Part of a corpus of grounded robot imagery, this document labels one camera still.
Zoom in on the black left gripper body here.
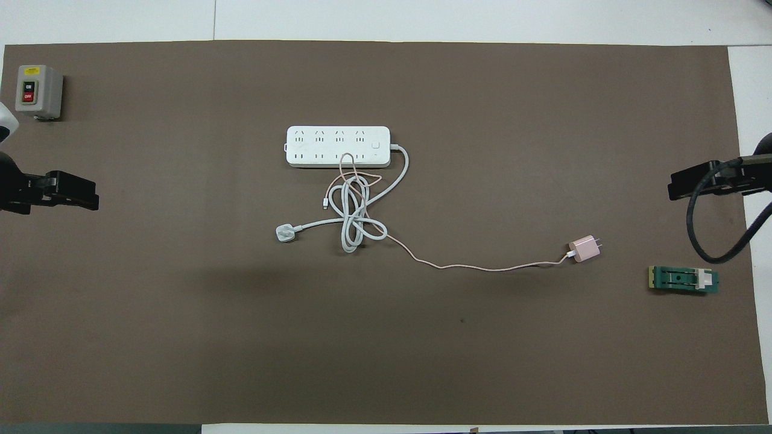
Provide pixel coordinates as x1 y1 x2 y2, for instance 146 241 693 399
0 152 48 215

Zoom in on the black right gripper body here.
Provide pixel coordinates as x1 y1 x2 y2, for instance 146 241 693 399
737 133 772 195

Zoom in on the pink charger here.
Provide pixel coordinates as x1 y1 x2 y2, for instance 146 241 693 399
568 235 603 263

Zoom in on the pink charging cable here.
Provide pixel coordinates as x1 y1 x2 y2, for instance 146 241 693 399
323 153 574 272

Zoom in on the white power strip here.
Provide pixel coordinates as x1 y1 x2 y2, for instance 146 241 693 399
285 125 391 168

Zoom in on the brown table mat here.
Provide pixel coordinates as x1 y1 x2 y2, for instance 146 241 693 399
0 40 770 426

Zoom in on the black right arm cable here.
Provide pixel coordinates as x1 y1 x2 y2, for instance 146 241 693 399
688 158 772 264

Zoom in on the grey on-off switch box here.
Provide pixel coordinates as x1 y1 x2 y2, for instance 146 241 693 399
15 64 64 121

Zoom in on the green knife switch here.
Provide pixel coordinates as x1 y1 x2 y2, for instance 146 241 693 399
648 265 720 296

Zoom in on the white power strip cable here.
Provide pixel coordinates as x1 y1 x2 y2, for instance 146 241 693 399
275 143 410 254

